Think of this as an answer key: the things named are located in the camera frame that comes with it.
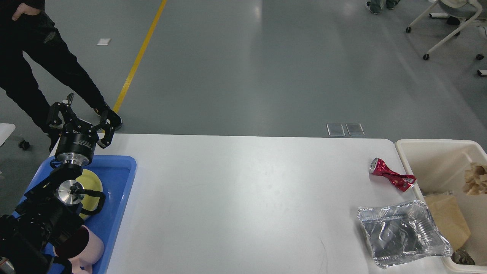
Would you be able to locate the aluminium foil tray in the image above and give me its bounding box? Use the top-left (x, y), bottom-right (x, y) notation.
top-left (357, 199), bottom-right (454, 269)

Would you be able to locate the crumpled foil in bin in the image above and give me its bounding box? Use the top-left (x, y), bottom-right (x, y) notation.
top-left (450, 249), bottom-right (476, 265)

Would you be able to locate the brown paper ball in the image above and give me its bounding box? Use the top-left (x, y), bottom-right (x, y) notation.
top-left (462, 162), bottom-right (487, 195)

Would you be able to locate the beige waste bin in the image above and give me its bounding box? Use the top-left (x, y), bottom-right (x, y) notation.
top-left (395, 139), bottom-right (487, 274)

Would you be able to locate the blue plastic tray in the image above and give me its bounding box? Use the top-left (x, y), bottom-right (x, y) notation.
top-left (25, 155), bottom-right (136, 274)

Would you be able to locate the yellow plate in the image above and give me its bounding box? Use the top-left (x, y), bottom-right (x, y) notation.
top-left (75, 169), bottom-right (103, 211)

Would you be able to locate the white office chair left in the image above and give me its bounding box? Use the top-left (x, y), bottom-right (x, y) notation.
top-left (0, 123), bottom-right (31, 150)

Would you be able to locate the white office chair right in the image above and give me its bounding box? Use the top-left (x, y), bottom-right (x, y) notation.
top-left (405, 0), bottom-right (487, 76)

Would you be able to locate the person in grey jeans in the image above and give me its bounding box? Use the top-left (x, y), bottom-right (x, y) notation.
top-left (366, 0), bottom-right (400, 14)

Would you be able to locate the brown paper bag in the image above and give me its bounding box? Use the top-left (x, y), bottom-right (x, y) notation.
top-left (424, 194), bottom-right (471, 252)

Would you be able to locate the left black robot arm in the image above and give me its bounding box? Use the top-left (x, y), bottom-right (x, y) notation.
top-left (0, 93), bottom-right (115, 274)

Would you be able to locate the white office chair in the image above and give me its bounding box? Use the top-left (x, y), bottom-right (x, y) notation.
top-left (405, 0), bottom-right (487, 76)
top-left (0, 123), bottom-right (31, 150)

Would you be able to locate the person in black clothes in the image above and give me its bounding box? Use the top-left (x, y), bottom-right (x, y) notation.
top-left (0, 0), bottom-right (123, 151)

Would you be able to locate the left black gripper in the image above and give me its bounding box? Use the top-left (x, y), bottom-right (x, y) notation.
top-left (46, 93), bottom-right (115, 166)

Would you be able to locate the pink mug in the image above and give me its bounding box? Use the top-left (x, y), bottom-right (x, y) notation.
top-left (53, 225), bottom-right (104, 274)

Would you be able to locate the floor socket plate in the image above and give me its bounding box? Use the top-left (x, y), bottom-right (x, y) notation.
top-left (326, 123), bottom-right (346, 137)
top-left (346, 123), bottom-right (365, 136)

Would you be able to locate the crushed red can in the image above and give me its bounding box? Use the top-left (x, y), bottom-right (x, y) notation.
top-left (369, 158), bottom-right (416, 192)

